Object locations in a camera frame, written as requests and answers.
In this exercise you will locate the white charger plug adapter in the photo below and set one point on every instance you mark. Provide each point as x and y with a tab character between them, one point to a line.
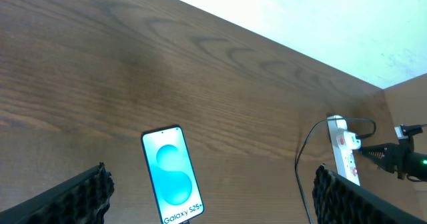
347	141

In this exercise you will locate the blue Samsung Galaxy smartphone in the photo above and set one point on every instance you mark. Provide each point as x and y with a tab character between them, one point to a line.
172	175

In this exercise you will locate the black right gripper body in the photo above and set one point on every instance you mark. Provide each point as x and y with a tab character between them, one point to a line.
413	163

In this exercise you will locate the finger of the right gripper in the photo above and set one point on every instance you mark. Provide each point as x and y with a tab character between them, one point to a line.
383	155

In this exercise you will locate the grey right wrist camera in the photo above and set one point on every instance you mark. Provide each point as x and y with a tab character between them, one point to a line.
401	132

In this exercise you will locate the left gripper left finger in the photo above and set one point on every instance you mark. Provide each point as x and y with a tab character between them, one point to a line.
84	198

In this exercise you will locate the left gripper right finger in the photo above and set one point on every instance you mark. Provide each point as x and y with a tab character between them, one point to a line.
338	200

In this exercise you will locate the white power strip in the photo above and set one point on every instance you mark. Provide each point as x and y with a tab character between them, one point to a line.
344	159

